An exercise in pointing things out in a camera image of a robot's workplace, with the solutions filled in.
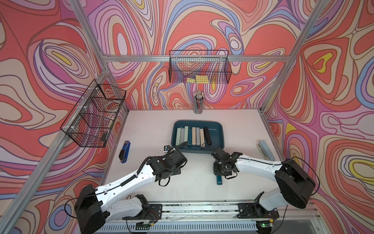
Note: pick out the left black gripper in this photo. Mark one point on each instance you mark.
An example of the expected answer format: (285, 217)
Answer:
(178, 171)

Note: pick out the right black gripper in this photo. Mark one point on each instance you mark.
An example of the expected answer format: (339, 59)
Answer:
(216, 172)

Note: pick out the black clip bar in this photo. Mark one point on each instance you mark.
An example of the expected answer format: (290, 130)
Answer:
(207, 136)

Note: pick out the light green clip bar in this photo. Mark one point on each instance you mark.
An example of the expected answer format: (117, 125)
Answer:
(178, 136)

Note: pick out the teal plastic storage box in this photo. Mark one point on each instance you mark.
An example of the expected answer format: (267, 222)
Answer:
(215, 130)

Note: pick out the cream clip bar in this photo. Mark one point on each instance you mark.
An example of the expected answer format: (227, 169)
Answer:
(202, 138)

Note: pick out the dark teal clip bar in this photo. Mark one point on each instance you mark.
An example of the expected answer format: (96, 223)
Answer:
(190, 136)

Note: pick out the pale green clip bar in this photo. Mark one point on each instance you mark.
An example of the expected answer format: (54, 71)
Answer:
(186, 134)

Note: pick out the light grey clip bar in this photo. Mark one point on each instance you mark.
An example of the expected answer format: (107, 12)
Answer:
(198, 138)

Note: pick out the beige clip bar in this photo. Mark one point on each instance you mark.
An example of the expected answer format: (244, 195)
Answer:
(193, 133)

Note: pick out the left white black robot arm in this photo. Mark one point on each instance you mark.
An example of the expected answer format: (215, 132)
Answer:
(117, 193)

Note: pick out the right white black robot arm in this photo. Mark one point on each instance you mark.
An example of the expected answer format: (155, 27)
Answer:
(294, 185)

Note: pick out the blue black stapler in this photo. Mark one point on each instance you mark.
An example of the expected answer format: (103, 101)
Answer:
(124, 152)

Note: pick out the mesh pencil cup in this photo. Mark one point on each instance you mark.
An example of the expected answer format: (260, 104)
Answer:
(199, 97)

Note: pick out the black wire basket left wall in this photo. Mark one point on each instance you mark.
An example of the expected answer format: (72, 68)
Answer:
(93, 117)

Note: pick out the black wire basket wall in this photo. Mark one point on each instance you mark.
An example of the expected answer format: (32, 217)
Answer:
(93, 117)
(185, 64)

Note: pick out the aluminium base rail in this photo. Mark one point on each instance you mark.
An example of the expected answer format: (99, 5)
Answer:
(220, 216)

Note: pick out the black wire basket back wall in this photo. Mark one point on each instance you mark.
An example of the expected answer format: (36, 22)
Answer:
(185, 64)

